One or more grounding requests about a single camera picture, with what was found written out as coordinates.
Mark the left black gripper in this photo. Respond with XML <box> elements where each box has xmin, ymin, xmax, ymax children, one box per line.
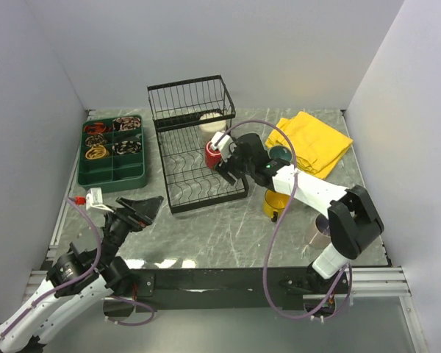
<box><xmin>100</xmin><ymin>195</ymin><xmax>163</xmax><ymax>267</ymax></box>

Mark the red mug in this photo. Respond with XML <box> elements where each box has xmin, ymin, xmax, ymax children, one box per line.
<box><xmin>204</xmin><ymin>141</ymin><xmax>222</xmax><ymax>170</ymax></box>

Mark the white floral mug green inside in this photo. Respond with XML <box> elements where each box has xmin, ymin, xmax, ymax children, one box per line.
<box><xmin>198</xmin><ymin>112</ymin><xmax>227</xmax><ymax>144</ymax></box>

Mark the yellow mug black handle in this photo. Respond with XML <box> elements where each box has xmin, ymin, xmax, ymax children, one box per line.
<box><xmin>263</xmin><ymin>190</ymin><xmax>289</xmax><ymax>223</ymax></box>

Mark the blue-green speckled ceramic mug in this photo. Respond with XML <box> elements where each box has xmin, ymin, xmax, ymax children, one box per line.
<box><xmin>268</xmin><ymin>145</ymin><xmax>293</xmax><ymax>163</ymax></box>

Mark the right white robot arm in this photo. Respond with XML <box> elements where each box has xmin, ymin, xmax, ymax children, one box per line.
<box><xmin>210</xmin><ymin>132</ymin><xmax>384</xmax><ymax>293</ymax></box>

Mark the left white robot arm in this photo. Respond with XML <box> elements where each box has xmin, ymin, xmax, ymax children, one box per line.
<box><xmin>0</xmin><ymin>188</ymin><xmax>164</xmax><ymax>352</ymax></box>

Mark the green compartment tray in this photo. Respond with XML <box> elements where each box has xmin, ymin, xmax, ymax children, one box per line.
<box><xmin>76</xmin><ymin>115</ymin><xmax>148</xmax><ymax>193</ymax></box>

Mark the black beige rolled band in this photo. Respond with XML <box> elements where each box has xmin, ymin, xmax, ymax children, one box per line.
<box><xmin>112</xmin><ymin>140</ymin><xmax>142</xmax><ymax>155</ymax></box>

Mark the black yellow rolled band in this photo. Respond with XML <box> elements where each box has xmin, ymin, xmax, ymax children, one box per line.
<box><xmin>85</xmin><ymin>133</ymin><xmax>107</xmax><ymax>147</ymax></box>

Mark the brown white rolled band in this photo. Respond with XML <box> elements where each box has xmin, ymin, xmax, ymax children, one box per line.
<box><xmin>113</xmin><ymin>115</ymin><xmax>141</xmax><ymax>131</ymax></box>

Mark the orange black rolled band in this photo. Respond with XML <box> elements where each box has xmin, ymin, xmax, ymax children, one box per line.
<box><xmin>83</xmin><ymin>121</ymin><xmax>107</xmax><ymax>135</ymax></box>

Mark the folded yellow cloth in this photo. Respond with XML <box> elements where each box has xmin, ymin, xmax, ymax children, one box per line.
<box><xmin>265</xmin><ymin>111</ymin><xmax>353</xmax><ymax>179</ymax></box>

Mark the pink mug lilac inside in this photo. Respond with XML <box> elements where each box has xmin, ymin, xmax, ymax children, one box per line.
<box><xmin>305</xmin><ymin>214</ymin><xmax>331</xmax><ymax>249</ymax></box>

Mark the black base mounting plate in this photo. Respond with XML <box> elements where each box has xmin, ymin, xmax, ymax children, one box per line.
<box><xmin>131</xmin><ymin>267</ymin><xmax>318</xmax><ymax>310</ymax></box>

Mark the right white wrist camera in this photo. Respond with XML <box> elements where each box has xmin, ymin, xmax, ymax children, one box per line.
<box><xmin>208</xmin><ymin>132</ymin><xmax>237</xmax><ymax>162</ymax></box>

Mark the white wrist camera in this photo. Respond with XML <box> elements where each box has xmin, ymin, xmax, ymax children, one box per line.
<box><xmin>73</xmin><ymin>188</ymin><xmax>114</xmax><ymax>213</ymax></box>
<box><xmin>208</xmin><ymin>132</ymin><xmax>237</xmax><ymax>162</ymax></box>

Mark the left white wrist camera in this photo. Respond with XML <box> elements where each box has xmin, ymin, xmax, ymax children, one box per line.
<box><xmin>73</xmin><ymin>188</ymin><xmax>114</xmax><ymax>213</ymax></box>

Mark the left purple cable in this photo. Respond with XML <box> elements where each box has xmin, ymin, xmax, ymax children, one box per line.
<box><xmin>0</xmin><ymin>196</ymin><xmax>157</xmax><ymax>353</ymax></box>

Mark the black wire dish rack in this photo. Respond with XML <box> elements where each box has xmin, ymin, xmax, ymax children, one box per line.
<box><xmin>147</xmin><ymin>75</ymin><xmax>248</xmax><ymax>214</ymax></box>

